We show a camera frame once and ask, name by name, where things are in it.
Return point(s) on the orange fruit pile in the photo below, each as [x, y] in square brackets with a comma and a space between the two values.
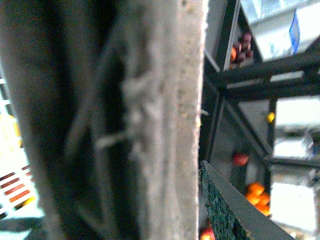
[259, 198]

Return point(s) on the teal plastic shopping basket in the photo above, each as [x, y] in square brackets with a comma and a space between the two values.
[18, 195]

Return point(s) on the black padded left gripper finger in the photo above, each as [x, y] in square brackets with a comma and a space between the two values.
[231, 215]

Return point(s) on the small yellow fruit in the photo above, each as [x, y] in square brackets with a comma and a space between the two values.
[270, 117]

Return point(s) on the red apple on shelf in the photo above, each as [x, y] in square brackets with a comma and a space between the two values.
[240, 159]

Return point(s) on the red apple bottom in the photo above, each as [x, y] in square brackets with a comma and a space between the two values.
[207, 233]

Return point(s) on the dark shelf rack frame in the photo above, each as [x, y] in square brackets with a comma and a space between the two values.
[283, 77]

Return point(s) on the purple fruits on shelf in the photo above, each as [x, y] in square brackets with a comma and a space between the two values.
[242, 49]

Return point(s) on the brown plastic basket handle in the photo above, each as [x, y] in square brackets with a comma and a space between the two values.
[107, 95]

